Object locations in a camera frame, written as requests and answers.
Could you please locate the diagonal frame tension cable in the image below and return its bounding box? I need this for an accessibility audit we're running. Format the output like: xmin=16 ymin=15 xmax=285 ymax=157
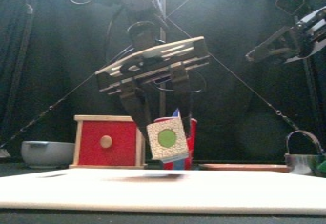
xmin=165 ymin=0 xmax=304 ymax=132
xmin=0 ymin=71 xmax=101 ymax=150

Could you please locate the wooden box with red front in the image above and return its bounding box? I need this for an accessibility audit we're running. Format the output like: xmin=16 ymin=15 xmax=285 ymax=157
xmin=68 ymin=114 xmax=149 ymax=170

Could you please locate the wooden tray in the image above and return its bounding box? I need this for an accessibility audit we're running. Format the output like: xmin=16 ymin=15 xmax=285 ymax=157
xmin=199 ymin=163 xmax=290 ymax=173

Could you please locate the grey bowl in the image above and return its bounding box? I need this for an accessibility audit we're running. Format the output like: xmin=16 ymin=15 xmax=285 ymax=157
xmin=19 ymin=140 xmax=76 ymax=169

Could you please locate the green toy piece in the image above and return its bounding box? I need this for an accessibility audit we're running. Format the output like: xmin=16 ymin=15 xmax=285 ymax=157
xmin=316 ymin=160 xmax=326 ymax=174

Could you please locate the small metal pot with handle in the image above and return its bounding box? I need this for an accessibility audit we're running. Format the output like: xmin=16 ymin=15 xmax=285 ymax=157
xmin=285 ymin=130 xmax=326 ymax=176

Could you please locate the white cutting board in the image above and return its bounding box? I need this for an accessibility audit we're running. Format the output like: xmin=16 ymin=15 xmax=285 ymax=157
xmin=0 ymin=168 xmax=326 ymax=216

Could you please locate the red plastic cup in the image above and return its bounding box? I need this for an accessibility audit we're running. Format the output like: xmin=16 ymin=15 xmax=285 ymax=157
xmin=154 ymin=116 xmax=199 ymax=171

